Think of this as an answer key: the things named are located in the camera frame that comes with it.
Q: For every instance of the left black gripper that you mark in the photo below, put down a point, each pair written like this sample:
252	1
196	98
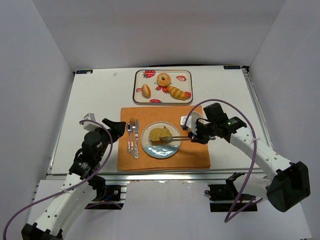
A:
108	132

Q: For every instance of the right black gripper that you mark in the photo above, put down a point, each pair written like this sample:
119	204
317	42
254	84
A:
200	132

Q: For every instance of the sliced loaf bread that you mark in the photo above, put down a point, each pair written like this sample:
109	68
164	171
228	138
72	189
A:
157	134

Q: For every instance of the metal serving tongs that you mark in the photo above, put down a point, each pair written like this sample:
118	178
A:
172	139

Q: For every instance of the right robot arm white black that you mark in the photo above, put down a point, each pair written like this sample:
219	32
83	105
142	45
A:
285	183

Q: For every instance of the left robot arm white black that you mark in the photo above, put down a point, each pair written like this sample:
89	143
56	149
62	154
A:
82	183

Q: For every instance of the striped long bread roll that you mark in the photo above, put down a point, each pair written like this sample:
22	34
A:
176	93

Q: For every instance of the yellow mug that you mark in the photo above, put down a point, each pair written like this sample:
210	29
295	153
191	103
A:
196	115

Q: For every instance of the silver fork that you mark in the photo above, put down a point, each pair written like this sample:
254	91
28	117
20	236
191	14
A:
132	124

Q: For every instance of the silver table knife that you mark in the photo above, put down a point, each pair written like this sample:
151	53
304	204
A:
136	132

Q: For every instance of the orange cloth placemat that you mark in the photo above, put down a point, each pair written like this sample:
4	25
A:
189	156

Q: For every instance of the round plate blue white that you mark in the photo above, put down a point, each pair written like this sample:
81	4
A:
160	150

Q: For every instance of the round sesame bun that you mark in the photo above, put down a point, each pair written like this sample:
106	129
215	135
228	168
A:
146	91

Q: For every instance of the strawberry pattern tray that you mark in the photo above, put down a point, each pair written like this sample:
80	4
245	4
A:
181	79

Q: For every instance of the bagel with hole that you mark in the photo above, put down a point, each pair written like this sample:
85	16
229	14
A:
163	80

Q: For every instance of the right blue table label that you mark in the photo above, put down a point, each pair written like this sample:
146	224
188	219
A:
231	67

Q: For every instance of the blue table label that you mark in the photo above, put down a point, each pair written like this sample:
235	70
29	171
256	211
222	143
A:
231	67
84	71

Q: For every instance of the left blue table label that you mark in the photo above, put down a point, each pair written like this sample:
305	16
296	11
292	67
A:
84	71

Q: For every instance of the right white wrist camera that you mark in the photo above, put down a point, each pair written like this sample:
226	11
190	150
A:
191	128

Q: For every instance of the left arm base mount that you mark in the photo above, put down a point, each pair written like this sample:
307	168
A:
111	197

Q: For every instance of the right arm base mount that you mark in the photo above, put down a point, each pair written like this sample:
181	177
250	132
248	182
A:
222	196

